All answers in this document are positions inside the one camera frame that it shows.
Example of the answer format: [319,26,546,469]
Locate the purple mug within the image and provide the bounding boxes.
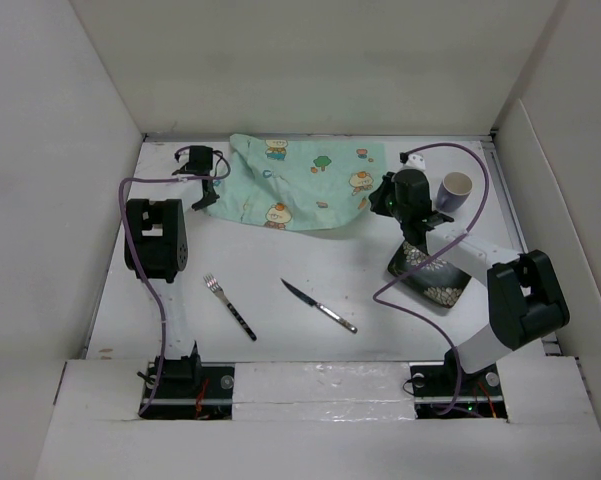
[436,172,473,213]

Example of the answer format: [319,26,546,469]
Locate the green cartoon print cloth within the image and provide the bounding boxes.
[206,134,387,231]

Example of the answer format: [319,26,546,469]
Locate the black floral square plate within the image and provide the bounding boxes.
[387,241,471,309]

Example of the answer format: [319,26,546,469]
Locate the steel fork black handle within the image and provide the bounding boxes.
[204,274,257,342]

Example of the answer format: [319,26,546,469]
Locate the steel knife patterned handle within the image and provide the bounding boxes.
[281,279,358,334]

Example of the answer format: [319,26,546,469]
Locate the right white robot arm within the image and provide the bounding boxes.
[370,169,570,394]

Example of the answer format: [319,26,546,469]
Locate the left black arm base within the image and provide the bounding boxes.
[139,360,235,421]

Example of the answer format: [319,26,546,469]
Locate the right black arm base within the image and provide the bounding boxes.
[402,362,508,420]

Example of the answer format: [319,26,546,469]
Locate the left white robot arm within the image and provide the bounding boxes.
[118,145,230,397]

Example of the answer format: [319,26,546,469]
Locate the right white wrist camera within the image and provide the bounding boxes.
[400,152,426,172]

